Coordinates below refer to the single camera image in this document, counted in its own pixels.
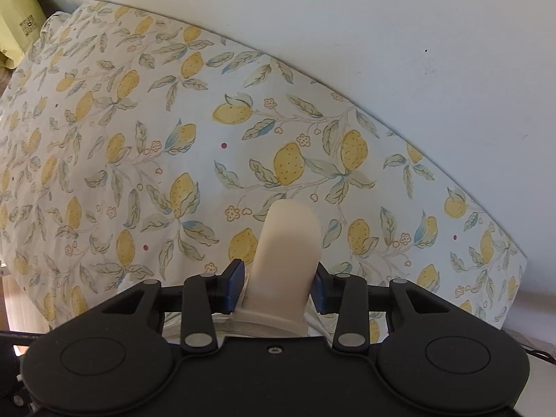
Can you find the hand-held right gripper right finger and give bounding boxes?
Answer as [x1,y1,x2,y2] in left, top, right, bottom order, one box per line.
[312,263,457,351]

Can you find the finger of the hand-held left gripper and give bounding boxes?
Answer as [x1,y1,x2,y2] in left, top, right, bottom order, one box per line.
[0,331,38,417]

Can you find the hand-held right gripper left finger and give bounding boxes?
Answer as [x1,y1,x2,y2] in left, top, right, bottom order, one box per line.
[102,258,245,355]

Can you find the cream plastic lid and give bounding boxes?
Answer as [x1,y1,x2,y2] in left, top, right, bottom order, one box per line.
[229,199,323,340]

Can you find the lemon print tablecloth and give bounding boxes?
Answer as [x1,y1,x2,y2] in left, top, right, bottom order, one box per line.
[0,0,529,336]

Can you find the pale green cardboard box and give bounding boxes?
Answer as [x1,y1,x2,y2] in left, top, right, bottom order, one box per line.
[0,0,49,71]

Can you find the black cable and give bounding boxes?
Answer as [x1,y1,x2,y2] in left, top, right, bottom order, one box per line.
[520,342,556,363]

